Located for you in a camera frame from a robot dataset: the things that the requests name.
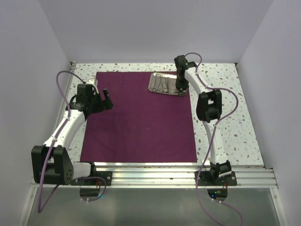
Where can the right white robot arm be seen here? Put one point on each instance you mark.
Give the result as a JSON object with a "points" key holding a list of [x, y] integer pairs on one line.
{"points": [[209, 111]]}

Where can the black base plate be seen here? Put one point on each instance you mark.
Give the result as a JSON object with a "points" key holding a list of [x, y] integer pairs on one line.
{"points": [[216, 179], [96, 179]]}

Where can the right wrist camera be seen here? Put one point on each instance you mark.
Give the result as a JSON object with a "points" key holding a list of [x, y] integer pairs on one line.
{"points": [[181, 62]]}

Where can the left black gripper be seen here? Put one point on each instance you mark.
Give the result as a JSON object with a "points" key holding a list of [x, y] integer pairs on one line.
{"points": [[106, 105]]}

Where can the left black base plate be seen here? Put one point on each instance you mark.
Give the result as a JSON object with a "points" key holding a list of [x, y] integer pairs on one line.
{"points": [[96, 179]]}

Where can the steel forceps in tray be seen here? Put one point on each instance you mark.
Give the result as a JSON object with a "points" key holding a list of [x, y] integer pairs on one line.
{"points": [[165, 84]]}

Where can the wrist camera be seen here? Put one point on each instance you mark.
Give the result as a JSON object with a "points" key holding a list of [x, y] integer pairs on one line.
{"points": [[181, 62], [93, 82]]}

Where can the aluminium front rail frame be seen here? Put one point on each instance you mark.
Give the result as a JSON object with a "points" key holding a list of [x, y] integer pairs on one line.
{"points": [[183, 176]]}

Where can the purple cloth wrap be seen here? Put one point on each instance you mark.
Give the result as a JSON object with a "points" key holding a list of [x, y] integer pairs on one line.
{"points": [[142, 126]]}

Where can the steel instrument tray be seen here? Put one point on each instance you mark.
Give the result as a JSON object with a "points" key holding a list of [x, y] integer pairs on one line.
{"points": [[172, 89]]}

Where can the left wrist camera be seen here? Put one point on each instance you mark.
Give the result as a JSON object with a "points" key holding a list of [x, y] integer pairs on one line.
{"points": [[93, 82]]}

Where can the steel scissors in tray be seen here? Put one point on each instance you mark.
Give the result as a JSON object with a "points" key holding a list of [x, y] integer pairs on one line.
{"points": [[157, 86]]}

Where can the aluminium left side rail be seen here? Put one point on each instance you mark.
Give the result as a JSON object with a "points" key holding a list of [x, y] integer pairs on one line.
{"points": [[63, 81]]}

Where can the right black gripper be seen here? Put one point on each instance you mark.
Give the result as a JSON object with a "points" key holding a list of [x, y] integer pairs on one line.
{"points": [[179, 85]]}

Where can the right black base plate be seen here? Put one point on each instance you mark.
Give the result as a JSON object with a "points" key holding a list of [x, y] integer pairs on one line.
{"points": [[216, 179]]}

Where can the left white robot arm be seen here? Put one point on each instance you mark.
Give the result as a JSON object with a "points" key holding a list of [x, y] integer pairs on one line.
{"points": [[51, 163]]}

